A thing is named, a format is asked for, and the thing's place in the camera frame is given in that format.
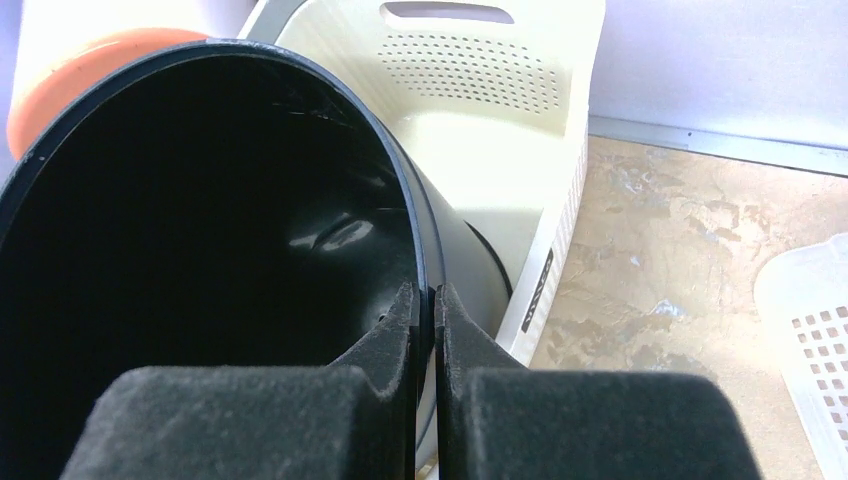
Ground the cream perforated storage basket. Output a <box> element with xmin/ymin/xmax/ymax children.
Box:
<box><xmin>238</xmin><ymin>0</ymin><xmax>607</xmax><ymax>480</ymax></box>

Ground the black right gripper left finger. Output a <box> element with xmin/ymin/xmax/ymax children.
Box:
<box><xmin>63</xmin><ymin>284</ymin><xmax>419</xmax><ymax>479</ymax></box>

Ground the white lattice plastic basket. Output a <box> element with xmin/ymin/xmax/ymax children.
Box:
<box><xmin>753</xmin><ymin>233</ymin><xmax>847</xmax><ymax>479</ymax></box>

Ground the black cylindrical bucket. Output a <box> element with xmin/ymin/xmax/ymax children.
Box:
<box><xmin>1</xmin><ymin>40</ymin><xmax>512</xmax><ymax>479</ymax></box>

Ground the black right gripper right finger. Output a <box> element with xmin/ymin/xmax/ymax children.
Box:
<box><xmin>434</xmin><ymin>285</ymin><xmax>760</xmax><ymax>479</ymax></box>

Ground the white pastel drawer cabinet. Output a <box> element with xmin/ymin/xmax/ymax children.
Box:
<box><xmin>1</xmin><ymin>0</ymin><xmax>255</xmax><ymax>160</ymax></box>

